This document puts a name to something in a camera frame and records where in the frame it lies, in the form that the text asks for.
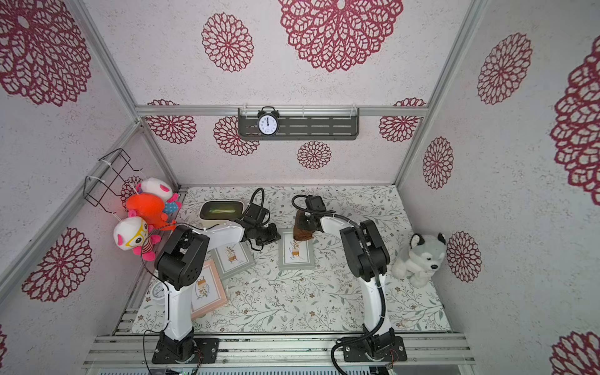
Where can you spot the black alarm clock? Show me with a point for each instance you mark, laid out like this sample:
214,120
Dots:
268,122

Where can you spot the pink picture frame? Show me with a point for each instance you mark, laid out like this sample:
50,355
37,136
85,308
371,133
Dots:
207,293

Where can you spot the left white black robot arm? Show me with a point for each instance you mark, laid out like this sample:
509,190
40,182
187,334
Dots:
182,258

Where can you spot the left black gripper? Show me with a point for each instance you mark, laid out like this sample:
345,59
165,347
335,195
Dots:
275,237

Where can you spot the white pink plush top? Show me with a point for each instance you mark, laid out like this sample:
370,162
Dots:
159,188

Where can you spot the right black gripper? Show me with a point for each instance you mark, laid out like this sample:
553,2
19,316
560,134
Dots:
307,219

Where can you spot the grey wall shelf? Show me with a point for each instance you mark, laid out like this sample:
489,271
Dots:
303,127

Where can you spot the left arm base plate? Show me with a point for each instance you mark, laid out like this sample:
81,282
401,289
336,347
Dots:
186,350

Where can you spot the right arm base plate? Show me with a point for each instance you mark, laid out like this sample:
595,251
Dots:
387,347

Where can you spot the white plush with yellow glasses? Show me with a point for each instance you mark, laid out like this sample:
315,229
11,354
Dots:
134,233

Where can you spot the cream box with green lid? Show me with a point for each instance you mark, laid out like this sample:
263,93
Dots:
219,210

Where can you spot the grey husky plush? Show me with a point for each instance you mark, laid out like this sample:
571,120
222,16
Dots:
422,260

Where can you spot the brown cloth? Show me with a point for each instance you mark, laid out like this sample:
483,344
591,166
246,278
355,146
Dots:
302,233

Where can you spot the white round alarm clock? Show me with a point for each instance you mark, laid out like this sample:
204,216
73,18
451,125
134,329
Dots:
158,293

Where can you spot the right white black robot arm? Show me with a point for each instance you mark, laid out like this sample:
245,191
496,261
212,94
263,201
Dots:
366,255

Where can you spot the black wire basket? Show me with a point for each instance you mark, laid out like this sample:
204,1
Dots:
96,188

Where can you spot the red plush toy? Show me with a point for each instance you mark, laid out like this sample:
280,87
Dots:
151,209

